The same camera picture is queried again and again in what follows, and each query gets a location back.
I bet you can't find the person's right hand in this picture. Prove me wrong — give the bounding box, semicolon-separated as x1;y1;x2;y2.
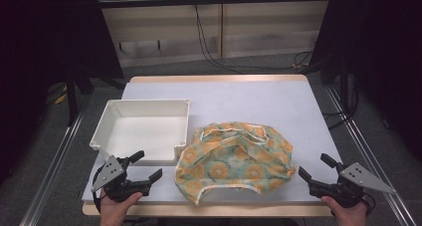
319;194;370;226

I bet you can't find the orange green patterned cloth bag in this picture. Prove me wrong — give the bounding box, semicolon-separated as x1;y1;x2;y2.
174;120;297;206

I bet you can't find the pale grey table mat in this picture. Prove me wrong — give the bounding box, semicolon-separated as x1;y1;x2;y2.
81;81;343;204

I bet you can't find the person's left hand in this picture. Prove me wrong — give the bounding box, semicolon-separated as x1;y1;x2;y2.
99;189;143;226

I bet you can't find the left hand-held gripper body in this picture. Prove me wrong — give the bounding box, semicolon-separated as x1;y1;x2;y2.
91;154;150;203

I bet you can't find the black horizontal bar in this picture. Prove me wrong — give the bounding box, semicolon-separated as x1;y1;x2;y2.
98;0;332;10

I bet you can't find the black wall cable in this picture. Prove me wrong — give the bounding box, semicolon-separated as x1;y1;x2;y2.
193;3;315;75

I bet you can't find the black floor cable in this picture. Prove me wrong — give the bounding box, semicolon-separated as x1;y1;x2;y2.
322;110;357;130

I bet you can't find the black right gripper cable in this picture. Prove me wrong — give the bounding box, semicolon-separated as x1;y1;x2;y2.
362;192;376;217

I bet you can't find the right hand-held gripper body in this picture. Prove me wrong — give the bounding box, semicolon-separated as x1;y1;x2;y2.
308;161;396;209

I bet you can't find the yellow floor object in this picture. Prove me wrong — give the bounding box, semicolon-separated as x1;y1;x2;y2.
54;86;69;105

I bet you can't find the metal floor rail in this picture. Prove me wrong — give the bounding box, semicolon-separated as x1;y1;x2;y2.
19;100;89;226
324;86;417;226

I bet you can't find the white plastic bin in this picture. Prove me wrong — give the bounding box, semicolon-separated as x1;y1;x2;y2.
89;98;192;164

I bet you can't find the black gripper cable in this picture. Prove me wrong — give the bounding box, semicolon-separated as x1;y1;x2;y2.
362;192;376;217
92;167;104;214

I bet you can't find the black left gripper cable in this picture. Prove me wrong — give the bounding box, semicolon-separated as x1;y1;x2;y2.
92;167;104;214

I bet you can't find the black curtain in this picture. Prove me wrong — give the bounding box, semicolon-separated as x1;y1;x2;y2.
0;0;124;184
312;0;422;160

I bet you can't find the black metal stand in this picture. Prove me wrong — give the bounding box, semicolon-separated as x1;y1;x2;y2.
64;70;127;127

